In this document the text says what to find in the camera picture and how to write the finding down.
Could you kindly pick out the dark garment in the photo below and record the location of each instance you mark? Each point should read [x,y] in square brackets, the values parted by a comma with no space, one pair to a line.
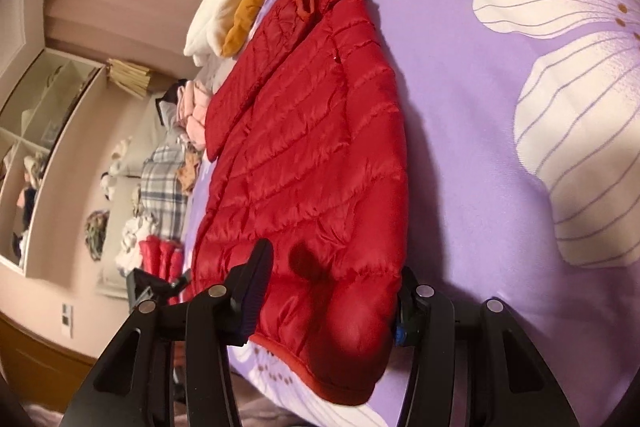
[167,99]

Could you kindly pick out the red puffer jacket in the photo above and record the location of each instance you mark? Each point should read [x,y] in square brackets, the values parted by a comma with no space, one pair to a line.
[310,147]

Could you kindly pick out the purple floral bedsheet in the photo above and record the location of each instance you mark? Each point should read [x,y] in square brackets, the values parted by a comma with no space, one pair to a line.
[450,107]

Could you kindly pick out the floral patterned bundle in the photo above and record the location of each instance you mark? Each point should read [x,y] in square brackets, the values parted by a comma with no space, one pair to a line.
[95,234]

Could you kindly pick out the wall socket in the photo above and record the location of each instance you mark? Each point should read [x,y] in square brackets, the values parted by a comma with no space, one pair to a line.
[67,321]

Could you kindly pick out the mustard brown garment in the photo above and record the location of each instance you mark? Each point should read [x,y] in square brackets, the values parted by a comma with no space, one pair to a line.
[247,9]

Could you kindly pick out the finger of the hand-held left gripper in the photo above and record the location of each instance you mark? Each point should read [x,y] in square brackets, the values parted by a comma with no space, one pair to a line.
[150,284]

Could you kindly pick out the wooden slat bundle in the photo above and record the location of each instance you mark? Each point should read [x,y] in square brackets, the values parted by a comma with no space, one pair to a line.
[127,77]

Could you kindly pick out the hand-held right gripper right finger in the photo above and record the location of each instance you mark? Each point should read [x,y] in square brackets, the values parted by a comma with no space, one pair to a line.
[402,332]

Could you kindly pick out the white open shelf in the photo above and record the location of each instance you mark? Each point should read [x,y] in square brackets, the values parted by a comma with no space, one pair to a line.
[55,147]

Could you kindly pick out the white patterned clothes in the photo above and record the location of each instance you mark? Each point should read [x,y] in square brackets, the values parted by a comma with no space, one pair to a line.
[132,242]

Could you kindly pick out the small red puffer garment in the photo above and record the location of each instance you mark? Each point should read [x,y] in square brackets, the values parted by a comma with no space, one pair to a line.
[160,257]

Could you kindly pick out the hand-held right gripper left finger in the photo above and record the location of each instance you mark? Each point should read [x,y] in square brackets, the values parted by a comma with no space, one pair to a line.
[252,302]

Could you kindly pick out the plaid cloth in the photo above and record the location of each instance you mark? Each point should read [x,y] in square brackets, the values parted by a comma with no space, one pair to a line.
[160,192]

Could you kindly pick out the white stuffed toy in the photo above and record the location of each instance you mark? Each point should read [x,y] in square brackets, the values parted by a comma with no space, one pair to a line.
[117,162]

